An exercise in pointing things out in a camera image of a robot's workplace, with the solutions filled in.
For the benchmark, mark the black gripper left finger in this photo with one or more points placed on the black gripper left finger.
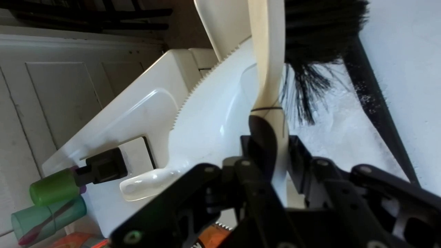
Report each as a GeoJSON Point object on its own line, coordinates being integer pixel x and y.
{"type": "Point", "coordinates": [183, 207]}

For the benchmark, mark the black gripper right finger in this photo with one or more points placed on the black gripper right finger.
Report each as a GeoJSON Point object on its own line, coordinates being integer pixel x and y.
{"type": "Point", "coordinates": [390, 197]}

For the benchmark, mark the white hand broom black bristles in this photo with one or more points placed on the white hand broom black bristles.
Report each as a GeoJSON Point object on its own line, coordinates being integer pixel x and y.
{"type": "Point", "coordinates": [270, 55]}

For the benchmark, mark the white detergent powder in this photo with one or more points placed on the white detergent powder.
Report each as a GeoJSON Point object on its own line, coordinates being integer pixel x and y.
{"type": "Point", "coordinates": [339, 132]}

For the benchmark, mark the black plastic clamp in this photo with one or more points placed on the black plastic clamp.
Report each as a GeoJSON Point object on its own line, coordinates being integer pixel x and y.
{"type": "Point", "coordinates": [103, 165]}

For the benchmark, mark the orange fabric softener box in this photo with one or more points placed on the orange fabric softener box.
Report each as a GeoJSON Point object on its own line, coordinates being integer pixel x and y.
{"type": "Point", "coordinates": [77, 241]}

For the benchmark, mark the light green bottle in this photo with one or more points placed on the light green bottle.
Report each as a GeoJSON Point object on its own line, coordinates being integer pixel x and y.
{"type": "Point", "coordinates": [52, 187]}

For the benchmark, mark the teal green bottle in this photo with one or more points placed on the teal green bottle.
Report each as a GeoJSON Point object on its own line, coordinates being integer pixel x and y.
{"type": "Point", "coordinates": [45, 222]}

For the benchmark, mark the white panelled door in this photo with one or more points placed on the white panelled door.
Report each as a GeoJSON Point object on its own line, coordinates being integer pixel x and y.
{"type": "Point", "coordinates": [45, 114]}

